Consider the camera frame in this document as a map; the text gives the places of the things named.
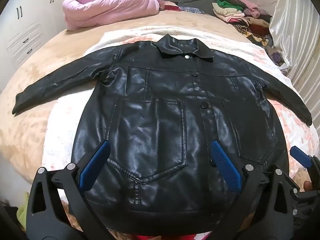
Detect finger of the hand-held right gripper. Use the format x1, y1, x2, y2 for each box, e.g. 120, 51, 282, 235
290, 146, 313, 168

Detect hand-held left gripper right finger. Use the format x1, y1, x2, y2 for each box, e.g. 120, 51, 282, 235
207, 141, 294, 240

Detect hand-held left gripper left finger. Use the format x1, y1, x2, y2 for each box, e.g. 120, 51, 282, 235
26, 140, 113, 240

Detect black leather jacket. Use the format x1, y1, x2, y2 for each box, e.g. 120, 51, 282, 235
12, 34, 313, 238

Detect pile of folded clothes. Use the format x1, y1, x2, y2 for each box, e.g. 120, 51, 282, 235
212, 0, 288, 75

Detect tan plush bed sheet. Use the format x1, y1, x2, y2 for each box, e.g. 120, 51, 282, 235
0, 6, 253, 180

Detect yellow-green cloth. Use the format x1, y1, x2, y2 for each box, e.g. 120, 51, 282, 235
16, 192, 34, 224

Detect white orange bear print blanket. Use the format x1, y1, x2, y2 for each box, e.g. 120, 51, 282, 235
41, 25, 320, 238

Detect white satin curtain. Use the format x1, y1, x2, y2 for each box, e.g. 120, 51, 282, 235
269, 0, 320, 105

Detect white wardrobe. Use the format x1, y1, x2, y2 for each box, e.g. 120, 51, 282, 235
0, 0, 65, 90

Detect pink quilt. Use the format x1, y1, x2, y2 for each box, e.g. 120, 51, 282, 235
62, 0, 160, 31

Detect folded colourful cloths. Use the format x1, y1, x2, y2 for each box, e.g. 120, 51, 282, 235
152, 0, 208, 14

